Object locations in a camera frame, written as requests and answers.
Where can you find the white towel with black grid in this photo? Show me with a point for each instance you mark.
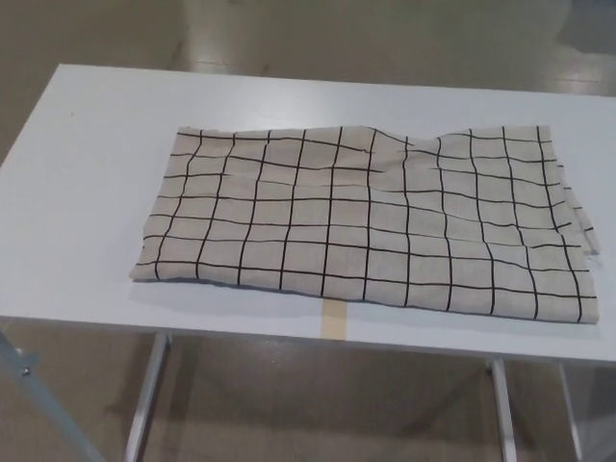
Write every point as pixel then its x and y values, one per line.
pixel 366 226

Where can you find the beige tape strip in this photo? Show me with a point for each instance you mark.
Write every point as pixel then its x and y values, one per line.
pixel 333 320

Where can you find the white slanted table leg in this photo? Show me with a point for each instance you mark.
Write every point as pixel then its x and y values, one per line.
pixel 146 399

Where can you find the grey metal stand leg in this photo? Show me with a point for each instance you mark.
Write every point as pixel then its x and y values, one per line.
pixel 43 399

